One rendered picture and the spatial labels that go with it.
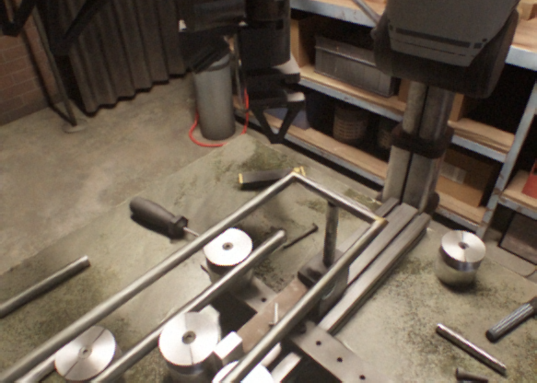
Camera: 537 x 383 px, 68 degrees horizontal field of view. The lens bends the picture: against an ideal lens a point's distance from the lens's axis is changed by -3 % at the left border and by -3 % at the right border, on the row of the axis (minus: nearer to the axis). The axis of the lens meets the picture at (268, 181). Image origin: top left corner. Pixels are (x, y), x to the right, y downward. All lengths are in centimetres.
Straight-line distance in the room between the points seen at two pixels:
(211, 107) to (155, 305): 182
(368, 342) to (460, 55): 48
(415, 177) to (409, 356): 51
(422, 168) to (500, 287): 40
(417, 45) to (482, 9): 11
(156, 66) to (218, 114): 87
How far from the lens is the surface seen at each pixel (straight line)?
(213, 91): 222
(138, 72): 294
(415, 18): 75
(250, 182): 63
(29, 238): 210
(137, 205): 61
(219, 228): 34
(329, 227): 38
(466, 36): 73
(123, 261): 57
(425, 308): 52
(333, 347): 42
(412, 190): 94
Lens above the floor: 129
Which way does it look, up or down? 39 degrees down
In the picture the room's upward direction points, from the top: 2 degrees counter-clockwise
